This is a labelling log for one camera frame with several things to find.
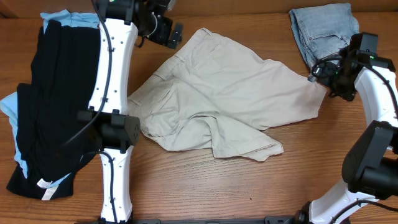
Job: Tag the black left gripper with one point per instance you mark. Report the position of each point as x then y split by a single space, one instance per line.
163 36

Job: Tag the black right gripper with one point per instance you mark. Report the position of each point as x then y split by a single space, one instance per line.
348 93

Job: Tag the beige khaki shorts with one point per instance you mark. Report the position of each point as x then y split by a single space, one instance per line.
216 93

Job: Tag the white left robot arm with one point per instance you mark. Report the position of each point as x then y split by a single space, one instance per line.
114 132

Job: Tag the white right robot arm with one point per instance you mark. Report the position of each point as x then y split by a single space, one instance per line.
368 177

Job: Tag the folded light blue jeans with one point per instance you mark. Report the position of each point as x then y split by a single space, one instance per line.
321 31

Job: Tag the light blue garment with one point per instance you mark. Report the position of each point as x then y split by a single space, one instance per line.
70 19

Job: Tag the black garment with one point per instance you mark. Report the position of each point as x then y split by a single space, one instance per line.
64 72

